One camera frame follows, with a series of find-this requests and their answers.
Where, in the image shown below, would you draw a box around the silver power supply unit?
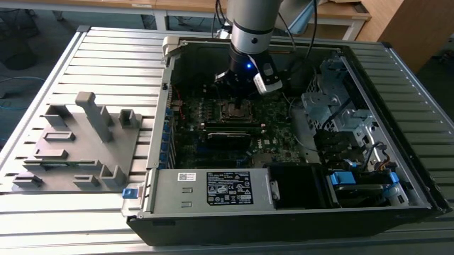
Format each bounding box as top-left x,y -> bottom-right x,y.
140,167 -> 282,214

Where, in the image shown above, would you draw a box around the wooden cabinet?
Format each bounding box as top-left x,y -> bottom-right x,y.
356,0 -> 454,75

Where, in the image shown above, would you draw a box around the silver metal drive cage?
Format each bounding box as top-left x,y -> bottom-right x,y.
300,52 -> 382,160

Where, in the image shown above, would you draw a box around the silver square CPU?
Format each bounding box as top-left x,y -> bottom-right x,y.
228,103 -> 251,117

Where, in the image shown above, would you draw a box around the green RAM stick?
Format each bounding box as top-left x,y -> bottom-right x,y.
38,160 -> 97,168

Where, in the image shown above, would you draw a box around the green motherboard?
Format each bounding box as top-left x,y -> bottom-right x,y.
165,84 -> 320,170

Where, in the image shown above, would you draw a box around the blue disk carrier handle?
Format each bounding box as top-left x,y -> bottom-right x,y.
327,171 -> 356,186

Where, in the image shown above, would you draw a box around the grey parts rack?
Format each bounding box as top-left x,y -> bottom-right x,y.
9,91 -> 143,193

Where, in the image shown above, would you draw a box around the blue floor cable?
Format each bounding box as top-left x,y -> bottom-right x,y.
0,75 -> 47,111

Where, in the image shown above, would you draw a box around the black open PC case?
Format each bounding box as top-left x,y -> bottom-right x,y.
120,36 -> 452,247

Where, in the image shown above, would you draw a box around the black fan shroud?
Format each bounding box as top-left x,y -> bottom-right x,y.
264,163 -> 334,211

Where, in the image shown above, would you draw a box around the wooden desk white frame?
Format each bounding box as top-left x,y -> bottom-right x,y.
0,0 -> 167,30
155,0 -> 372,41

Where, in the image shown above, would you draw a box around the black office chair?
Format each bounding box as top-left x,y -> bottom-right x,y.
0,7 -> 40,71

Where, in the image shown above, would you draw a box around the RAM slot white clips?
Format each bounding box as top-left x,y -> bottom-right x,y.
203,123 -> 267,128

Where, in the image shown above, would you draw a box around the black graphics card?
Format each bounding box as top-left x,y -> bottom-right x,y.
207,132 -> 253,158

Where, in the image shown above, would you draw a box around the black hard disk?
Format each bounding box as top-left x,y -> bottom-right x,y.
332,184 -> 388,208

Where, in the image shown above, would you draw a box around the metal socket cover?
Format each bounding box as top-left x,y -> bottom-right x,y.
220,101 -> 255,122

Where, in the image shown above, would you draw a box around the thick black power cable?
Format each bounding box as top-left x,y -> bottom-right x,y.
320,96 -> 355,133

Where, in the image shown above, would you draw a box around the coloured wire bundle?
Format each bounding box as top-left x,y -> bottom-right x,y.
364,141 -> 398,172

